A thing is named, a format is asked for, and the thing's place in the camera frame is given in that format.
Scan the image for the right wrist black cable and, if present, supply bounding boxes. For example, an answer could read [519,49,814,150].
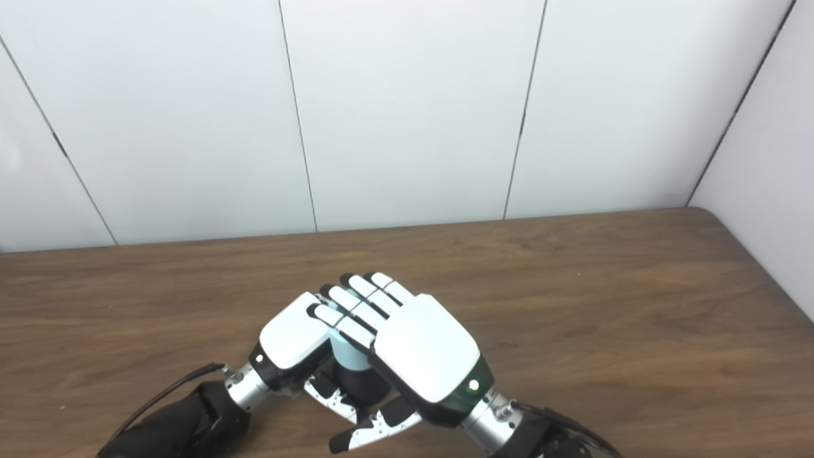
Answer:
[506,400,625,458]

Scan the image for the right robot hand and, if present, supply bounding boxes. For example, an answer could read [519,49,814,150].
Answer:
[307,272,495,454]

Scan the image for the black nozzle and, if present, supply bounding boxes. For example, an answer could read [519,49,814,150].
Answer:
[318,364,394,408]

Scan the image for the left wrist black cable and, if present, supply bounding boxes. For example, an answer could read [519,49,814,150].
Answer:
[109,363,233,443]

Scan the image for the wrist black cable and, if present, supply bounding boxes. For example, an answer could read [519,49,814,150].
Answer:
[109,363,233,443]
[506,400,625,458]

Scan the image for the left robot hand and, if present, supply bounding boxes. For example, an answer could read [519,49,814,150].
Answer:
[248,292,369,425]

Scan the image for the light blue cylinder cup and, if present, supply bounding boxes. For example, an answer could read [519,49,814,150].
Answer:
[328,289,376,371]

